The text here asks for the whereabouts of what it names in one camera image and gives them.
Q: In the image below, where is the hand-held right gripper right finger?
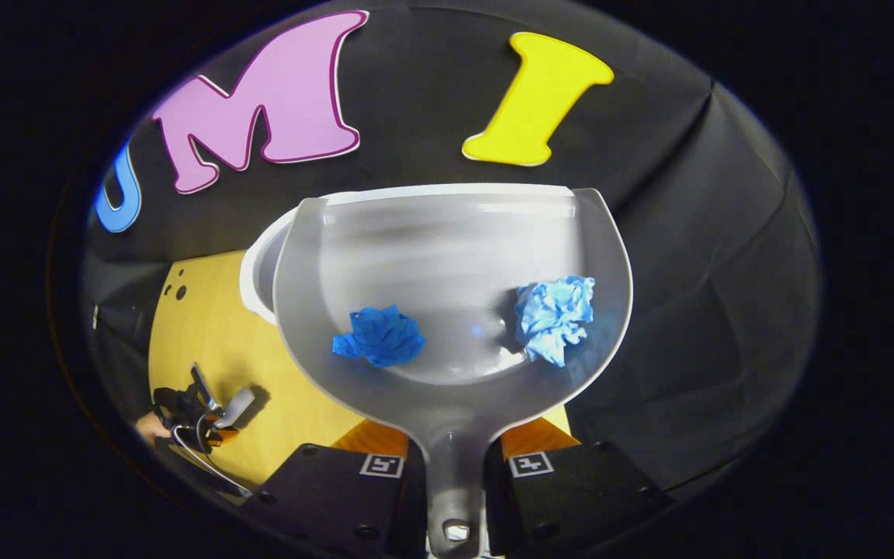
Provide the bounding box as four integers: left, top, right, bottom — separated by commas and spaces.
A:
484, 416, 669, 559

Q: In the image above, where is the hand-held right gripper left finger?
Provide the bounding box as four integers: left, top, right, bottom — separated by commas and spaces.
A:
241, 419, 426, 559

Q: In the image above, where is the small grey broom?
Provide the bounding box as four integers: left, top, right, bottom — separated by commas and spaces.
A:
213, 387, 255, 429

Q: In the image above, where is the white ribbed garbage bin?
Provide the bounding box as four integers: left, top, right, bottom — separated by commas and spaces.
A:
239, 183, 576, 325

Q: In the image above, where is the dark blue paper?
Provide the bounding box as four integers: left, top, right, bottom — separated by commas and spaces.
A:
331, 304, 426, 369

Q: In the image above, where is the light blue paper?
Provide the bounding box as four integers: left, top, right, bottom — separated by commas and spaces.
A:
514, 275, 597, 368

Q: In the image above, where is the grey dustpan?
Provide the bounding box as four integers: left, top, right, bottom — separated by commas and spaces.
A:
272, 186, 634, 558

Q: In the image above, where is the black backdrop cloth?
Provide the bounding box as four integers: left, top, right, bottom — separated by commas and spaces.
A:
78, 0, 820, 498

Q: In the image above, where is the grey cable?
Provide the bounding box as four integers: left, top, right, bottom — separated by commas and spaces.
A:
170, 423, 254, 498

